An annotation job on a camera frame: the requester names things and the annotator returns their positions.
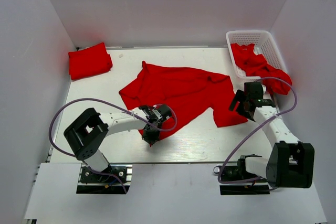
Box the red t shirt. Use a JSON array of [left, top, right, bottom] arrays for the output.
[[68, 42, 113, 81], [231, 44, 292, 95], [119, 61, 247, 140]]

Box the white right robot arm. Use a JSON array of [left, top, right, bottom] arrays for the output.
[[229, 82, 315, 188]]

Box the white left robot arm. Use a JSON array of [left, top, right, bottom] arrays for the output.
[[64, 104, 175, 182]]

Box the red t shirt in basket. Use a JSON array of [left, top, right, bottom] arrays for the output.
[[231, 44, 292, 95]]

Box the white plastic laundry basket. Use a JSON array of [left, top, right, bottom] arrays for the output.
[[226, 30, 288, 82]]

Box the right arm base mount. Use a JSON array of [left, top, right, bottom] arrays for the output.
[[219, 163, 274, 196]]

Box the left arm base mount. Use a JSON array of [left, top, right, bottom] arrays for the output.
[[76, 164, 132, 195]]

